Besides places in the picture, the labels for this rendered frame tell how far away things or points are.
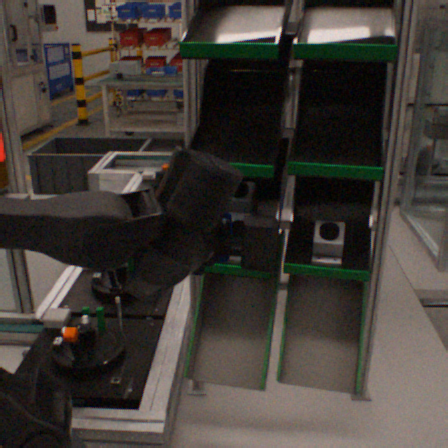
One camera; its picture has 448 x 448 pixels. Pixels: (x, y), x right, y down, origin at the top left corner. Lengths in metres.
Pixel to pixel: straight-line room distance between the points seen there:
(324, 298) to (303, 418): 0.24
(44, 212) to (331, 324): 0.59
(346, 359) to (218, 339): 0.22
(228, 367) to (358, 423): 0.29
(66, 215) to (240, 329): 0.52
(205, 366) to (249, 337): 0.09
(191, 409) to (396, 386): 0.42
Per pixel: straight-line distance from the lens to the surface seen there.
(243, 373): 0.89
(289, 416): 1.03
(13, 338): 1.18
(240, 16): 0.81
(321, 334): 0.91
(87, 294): 1.21
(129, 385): 0.93
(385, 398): 1.11
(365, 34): 0.77
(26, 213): 0.46
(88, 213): 0.45
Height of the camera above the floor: 1.57
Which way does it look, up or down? 23 degrees down
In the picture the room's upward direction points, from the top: straight up
